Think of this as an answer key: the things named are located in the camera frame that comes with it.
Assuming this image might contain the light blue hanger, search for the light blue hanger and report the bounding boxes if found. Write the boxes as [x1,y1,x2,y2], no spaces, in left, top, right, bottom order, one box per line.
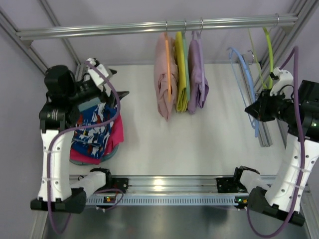
[226,46,261,139]

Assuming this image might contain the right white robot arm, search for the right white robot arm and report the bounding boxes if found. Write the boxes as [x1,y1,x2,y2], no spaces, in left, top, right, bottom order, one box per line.
[233,80,319,226]

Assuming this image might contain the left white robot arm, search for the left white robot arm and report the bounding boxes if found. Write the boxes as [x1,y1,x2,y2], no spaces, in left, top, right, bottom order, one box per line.
[30,63,128,214]

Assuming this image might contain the magenta trousers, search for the magenta trousers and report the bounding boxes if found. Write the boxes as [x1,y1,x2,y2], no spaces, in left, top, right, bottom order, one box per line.
[69,113,125,165]

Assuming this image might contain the pink trousers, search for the pink trousers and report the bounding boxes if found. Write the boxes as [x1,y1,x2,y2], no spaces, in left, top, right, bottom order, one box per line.
[154,33,179,121]

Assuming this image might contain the lilac trousers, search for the lilac trousers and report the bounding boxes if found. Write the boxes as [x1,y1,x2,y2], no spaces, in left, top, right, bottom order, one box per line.
[187,39,209,114]

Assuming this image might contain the yellow trousers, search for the yellow trousers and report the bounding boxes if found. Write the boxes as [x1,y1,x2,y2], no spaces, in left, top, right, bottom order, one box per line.
[174,31,188,112]

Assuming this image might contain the orange hanger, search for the orange hanger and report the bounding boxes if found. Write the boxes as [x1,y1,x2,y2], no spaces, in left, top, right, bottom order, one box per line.
[164,21,171,103]

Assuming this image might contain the mint green hanger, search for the mint green hanger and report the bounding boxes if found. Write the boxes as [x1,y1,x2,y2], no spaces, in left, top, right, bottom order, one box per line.
[182,20,190,101]

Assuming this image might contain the lime green hanger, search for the lime green hanger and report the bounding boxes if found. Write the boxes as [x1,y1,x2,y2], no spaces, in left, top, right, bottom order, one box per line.
[247,13,280,89]

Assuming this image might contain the lilac hanger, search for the lilac hanger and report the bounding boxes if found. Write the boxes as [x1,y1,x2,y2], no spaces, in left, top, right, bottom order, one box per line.
[192,18,205,91]

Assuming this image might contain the teal plastic basket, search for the teal plastic basket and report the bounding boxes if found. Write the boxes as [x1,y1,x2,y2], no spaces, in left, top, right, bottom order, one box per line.
[70,145,119,166]

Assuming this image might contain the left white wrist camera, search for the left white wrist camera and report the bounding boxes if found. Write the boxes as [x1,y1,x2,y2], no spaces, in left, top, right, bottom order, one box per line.
[86,58,113,92]

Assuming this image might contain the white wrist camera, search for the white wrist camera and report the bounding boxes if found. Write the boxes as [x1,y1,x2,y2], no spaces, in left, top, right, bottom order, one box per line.
[270,67,294,97]
[86,58,113,92]

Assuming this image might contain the left aluminium frame post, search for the left aluminium frame post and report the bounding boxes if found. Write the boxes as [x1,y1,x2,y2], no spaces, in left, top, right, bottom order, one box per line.
[74,63,87,82]

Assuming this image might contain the aluminium frame post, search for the aluminium frame post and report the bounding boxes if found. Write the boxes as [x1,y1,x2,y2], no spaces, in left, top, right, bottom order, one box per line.
[237,55,273,147]
[74,63,87,82]

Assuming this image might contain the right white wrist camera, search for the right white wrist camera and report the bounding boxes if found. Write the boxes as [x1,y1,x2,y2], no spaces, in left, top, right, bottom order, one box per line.
[270,67,294,97]

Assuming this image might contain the right aluminium frame post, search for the right aluminium frame post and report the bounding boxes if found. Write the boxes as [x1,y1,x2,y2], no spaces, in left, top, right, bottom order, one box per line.
[237,55,273,147]

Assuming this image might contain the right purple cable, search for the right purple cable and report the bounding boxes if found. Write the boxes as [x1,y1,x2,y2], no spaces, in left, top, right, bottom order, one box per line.
[246,46,309,237]

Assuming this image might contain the aluminium hanging rail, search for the aluminium hanging rail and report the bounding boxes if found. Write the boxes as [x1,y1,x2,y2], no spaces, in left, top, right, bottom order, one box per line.
[16,13,298,40]

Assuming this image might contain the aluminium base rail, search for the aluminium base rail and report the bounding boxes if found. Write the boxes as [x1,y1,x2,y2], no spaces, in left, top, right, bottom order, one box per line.
[112,175,232,196]

